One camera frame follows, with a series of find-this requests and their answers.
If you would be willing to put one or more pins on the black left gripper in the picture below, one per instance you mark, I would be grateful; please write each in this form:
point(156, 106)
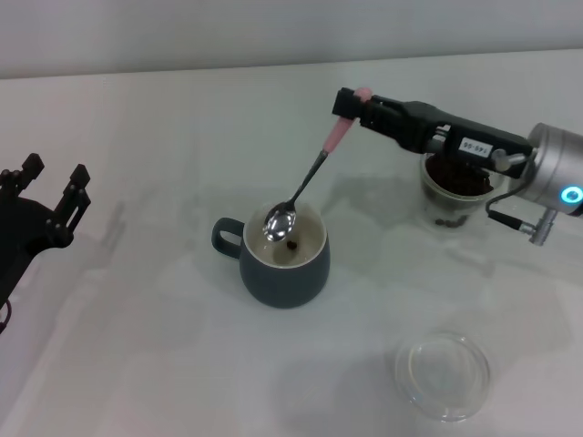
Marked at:
point(18, 232)

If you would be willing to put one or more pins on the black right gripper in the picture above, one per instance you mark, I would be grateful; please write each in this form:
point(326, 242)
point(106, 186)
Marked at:
point(432, 127)

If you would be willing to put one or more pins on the single coffee bean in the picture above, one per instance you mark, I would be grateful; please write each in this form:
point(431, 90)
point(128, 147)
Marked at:
point(291, 246)

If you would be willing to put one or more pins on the pile of coffee beans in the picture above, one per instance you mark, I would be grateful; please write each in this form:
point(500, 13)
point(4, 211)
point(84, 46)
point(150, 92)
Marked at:
point(455, 179)

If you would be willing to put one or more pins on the dark teal ceramic mug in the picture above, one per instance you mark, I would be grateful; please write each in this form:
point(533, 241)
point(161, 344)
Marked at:
point(284, 282)

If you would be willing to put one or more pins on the clear glass saucer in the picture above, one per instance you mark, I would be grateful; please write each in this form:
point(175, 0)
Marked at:
point(442, 371)

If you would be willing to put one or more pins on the clear double-wall glass cup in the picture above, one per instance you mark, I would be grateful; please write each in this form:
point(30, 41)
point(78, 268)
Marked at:
point(448, 207)

